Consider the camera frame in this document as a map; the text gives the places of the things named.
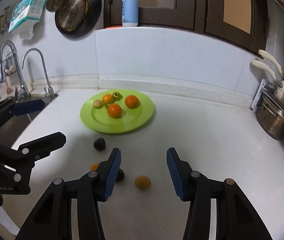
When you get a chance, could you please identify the small orange fruit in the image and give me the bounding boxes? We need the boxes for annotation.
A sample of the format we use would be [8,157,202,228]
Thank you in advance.
[90,163,99,171]

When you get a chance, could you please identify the dark avocado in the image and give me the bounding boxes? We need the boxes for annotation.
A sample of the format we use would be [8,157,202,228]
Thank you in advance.
[94,138,106,151]

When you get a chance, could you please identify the small yellow-orange fruit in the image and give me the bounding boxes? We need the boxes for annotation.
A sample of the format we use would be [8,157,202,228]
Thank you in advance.
[134,176,152,191]

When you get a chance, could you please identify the tall chrome faucet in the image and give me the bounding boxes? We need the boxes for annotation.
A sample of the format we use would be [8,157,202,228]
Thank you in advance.
[0,40,31,99]

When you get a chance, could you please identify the steel sink basin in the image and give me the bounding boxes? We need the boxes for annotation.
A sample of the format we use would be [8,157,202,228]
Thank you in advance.
[0,95,52,147]

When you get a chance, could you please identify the steel sink faucet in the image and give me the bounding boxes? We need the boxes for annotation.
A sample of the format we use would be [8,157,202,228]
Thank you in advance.
[21,48,59,100]

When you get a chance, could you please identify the green plastic plate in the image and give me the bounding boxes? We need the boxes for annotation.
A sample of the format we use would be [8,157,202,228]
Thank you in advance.
[80,89,155,134]

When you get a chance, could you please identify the beige small fruit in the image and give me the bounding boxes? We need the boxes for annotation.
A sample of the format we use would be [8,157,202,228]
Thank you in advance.
[93,100,103,109]

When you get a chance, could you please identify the small green fruit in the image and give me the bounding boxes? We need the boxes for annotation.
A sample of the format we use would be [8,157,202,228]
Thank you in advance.
[105,102,112,109]

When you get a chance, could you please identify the orange tangerine near rim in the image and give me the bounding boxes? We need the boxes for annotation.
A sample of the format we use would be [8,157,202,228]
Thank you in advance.
[102,94,114,105]

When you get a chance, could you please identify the orange tangerine front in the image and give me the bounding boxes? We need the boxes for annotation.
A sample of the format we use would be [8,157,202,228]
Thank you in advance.
[107,103,122,118]

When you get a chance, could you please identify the tissue paper pack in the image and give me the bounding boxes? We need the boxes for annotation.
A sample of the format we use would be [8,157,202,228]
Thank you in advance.
[9,0,47,40]

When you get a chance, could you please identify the steel cooking pot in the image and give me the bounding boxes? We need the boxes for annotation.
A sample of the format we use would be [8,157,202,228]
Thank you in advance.
[256,94,284,141]

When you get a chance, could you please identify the brass strainer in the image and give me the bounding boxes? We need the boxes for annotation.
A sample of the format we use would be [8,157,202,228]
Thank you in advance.
[46,0,88,32]

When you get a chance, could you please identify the black frying pan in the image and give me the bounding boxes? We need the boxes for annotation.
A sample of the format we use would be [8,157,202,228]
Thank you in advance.
[54,0,102,39]

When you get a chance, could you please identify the white knife rack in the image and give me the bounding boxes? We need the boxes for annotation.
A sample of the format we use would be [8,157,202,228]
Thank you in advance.
[250,79,268,113]

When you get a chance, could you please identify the blue lotion pump bottle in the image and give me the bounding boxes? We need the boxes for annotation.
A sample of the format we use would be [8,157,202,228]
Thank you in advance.
[121,0,139,27]

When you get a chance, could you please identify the wire sink caddy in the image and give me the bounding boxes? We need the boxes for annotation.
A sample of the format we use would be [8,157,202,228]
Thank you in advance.
[2,52,17,76]

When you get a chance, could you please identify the white handled knife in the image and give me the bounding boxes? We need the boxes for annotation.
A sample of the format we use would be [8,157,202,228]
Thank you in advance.
[250,60,278,83]
[258,49,282,75]

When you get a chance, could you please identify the dark wooden window frame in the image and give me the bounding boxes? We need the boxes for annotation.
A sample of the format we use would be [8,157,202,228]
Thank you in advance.
[103,0,268,54]

